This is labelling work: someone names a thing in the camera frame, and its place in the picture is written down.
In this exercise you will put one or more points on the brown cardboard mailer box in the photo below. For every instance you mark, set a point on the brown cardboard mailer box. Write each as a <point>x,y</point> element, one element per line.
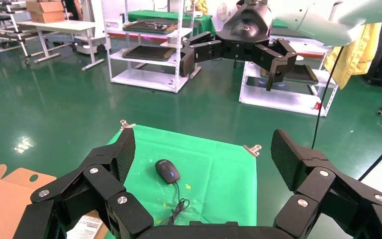
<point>0,204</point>

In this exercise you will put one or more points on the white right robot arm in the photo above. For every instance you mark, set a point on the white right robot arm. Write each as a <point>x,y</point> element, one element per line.
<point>326,23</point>

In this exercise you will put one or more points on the small red object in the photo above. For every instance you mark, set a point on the small red object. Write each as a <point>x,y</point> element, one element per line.
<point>317,106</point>

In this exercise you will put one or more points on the green table cloth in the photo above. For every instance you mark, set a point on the green table cloth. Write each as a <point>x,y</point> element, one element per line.
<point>217,178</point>

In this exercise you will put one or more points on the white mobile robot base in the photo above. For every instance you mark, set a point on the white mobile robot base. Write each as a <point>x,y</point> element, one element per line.
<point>89,46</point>

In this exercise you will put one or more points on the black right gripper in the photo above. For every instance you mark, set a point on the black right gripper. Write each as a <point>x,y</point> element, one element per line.
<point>247,26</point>

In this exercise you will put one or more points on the large brown cardboard carton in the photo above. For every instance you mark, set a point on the large brown cardboard carton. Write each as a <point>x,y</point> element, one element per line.
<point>44,11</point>

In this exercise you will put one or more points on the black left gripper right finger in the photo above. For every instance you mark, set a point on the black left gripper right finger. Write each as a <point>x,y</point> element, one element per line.
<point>309,171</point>

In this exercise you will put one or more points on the white standing fan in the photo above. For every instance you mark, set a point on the white standing fan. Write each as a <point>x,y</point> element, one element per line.
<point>222,11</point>

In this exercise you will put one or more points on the white work table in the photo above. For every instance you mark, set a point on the white work table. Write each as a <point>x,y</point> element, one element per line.
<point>59,26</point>

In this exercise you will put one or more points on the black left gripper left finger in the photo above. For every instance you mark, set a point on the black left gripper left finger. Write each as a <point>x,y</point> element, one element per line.
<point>112,171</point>

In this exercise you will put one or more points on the white printed instruction sheet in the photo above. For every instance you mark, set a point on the white printed instruction sheet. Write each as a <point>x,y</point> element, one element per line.
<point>85,227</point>

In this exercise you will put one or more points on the metal wheeled cart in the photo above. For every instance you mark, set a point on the metal wheeled cart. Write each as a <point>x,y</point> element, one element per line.
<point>0,31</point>

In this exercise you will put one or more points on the metal binder clip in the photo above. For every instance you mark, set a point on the metal binder clip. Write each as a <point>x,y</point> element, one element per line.
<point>125,125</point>
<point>253,150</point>

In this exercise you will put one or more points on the black tray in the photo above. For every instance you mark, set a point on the black tray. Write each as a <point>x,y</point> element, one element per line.
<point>148,27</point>
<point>148,52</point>
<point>301,74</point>

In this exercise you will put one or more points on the yellow hanging cloth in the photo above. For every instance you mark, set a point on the yellow hanging cloth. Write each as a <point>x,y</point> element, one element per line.
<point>355,56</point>

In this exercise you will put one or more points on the white metal shelf rack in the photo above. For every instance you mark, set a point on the white metal shelf rack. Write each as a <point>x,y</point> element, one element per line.
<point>145,79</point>
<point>276,99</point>

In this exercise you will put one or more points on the yellow bundle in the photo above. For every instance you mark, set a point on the yellow bundle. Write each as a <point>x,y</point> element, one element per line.
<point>200,6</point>

